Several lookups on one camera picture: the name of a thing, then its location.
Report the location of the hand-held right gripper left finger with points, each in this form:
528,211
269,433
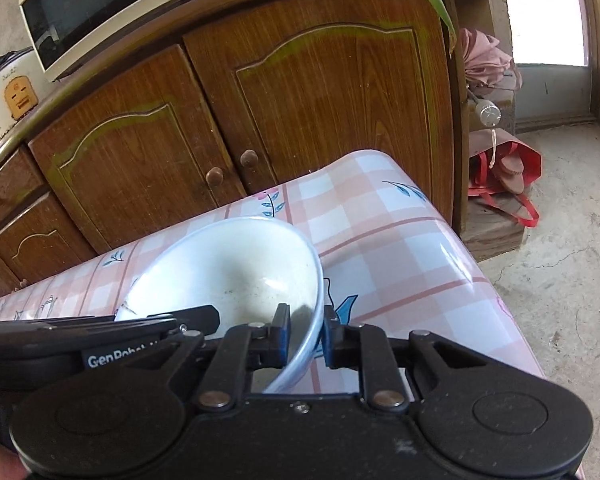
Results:
280,337

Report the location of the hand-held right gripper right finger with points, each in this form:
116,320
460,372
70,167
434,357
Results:
331,340

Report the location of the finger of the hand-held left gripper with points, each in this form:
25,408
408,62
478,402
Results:
200,320

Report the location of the blue patterned white bowl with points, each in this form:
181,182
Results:
230,270

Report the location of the person's left hand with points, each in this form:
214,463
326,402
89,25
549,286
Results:
0,462

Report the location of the wooden cabinet with drawers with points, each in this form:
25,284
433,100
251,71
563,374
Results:
25,230

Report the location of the wooden side shelf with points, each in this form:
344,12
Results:
495,230

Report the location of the wooden two-door cabinet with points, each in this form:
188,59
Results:
305,100

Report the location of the red bag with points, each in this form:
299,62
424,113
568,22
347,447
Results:
505,170

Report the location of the white rice cooker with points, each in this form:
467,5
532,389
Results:
10,95

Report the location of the pink umbrella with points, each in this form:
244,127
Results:
485,57

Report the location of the cream microwave oven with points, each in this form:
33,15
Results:
100,5

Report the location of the green leaf stalk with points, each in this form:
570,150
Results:
437,0

